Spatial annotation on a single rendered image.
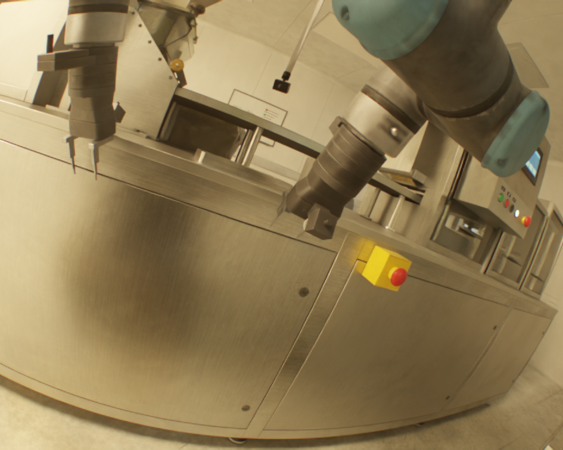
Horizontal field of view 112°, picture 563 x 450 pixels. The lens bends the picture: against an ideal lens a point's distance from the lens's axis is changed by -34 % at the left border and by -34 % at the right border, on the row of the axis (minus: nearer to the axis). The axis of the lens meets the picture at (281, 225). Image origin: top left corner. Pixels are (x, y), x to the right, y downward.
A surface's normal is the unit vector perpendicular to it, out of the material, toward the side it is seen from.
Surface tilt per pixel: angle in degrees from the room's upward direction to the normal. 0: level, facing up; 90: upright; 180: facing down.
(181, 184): 90
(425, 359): 90
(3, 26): 90
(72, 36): 114
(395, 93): 106
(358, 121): 99
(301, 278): 90
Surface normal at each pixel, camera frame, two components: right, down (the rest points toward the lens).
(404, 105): -0.18, 0.48
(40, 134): 0.25, 0.27
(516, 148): 0.33, 0.70
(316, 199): 0.06, 0.55
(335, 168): -0.54, 0.18
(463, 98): -0.13, 0.97
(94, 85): 0.62, 0.55
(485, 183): -0.89, -0.30
